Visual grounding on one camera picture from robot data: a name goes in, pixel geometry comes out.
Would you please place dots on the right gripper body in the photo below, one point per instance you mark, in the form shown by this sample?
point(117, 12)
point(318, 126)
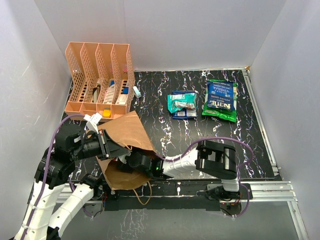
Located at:
point(125, 166)

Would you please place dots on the small white blue stapler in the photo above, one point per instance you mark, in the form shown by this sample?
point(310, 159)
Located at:
point(136, 92)

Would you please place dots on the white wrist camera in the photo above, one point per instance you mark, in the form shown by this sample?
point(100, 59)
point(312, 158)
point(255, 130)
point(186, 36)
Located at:
point(92, 121)
point(122, 158)

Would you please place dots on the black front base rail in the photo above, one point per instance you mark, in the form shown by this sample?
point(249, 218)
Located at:
point(164, 195)

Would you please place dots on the white label cards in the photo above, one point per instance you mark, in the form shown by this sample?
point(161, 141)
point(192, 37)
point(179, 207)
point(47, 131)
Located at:
point(118, 97)

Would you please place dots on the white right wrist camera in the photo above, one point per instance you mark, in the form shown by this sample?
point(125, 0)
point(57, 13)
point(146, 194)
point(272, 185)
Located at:
point(122, 158)

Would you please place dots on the brown paper bag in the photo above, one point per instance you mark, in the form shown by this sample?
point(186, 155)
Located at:
point(129, 133)

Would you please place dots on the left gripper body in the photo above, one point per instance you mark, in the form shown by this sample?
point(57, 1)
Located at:
point(91, 146)

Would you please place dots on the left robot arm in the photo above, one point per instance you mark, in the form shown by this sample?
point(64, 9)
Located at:
point(72, 144)

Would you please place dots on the yellow sticky note block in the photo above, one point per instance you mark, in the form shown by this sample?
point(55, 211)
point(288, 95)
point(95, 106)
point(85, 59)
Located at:
point(106, 113)

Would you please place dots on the blue Kettle chips bag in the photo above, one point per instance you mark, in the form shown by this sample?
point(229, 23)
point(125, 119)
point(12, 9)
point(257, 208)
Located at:
point(221, 95)

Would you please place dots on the blue snack packet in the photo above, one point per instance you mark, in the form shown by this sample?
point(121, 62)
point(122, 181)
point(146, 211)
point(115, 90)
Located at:
point(184, 114)

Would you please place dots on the aluminium table frame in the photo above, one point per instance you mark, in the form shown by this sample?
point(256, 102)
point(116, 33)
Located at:
point(272, 213)

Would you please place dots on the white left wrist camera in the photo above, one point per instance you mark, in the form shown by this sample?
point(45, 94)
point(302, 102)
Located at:
point(92, 121)

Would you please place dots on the small candy bar packet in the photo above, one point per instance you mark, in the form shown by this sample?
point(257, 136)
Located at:
point(179, 105)

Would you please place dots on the orange plastic file organizer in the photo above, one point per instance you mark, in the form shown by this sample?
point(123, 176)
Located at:
point(92, 67)

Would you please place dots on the green Chuba chips bag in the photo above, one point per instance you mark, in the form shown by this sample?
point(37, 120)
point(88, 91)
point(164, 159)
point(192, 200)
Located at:
point(221, 113)

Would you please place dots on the teal snack packet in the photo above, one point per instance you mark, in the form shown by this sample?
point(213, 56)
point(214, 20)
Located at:
point(187, 97)

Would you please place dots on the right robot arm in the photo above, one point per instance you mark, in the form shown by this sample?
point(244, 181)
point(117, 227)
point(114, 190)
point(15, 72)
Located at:
point(213, 158)

